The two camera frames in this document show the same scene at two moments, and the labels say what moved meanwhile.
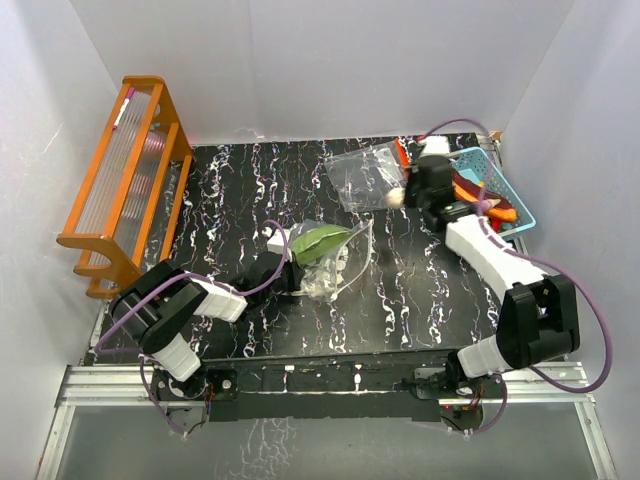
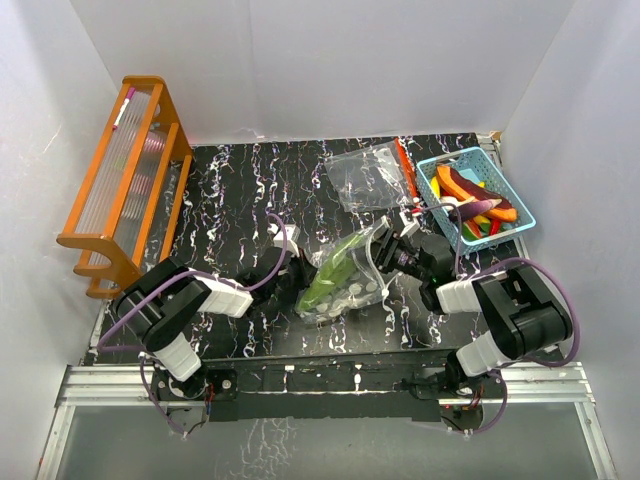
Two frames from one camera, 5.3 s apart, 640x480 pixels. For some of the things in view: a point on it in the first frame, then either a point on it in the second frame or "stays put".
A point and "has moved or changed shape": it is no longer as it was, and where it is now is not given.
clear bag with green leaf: (332, 256) has moved or changed shape
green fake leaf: (314, 242) -> (335, 268)
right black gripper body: (414, 198) -> (398, 256)
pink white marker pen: (128, 98) stays put
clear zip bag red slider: (364, 177) stays put
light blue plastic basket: (475, 162) stays put
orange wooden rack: (134, 195) stays put
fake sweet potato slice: (469, 189) stays put
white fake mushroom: (394, 198) has moved or changed shape
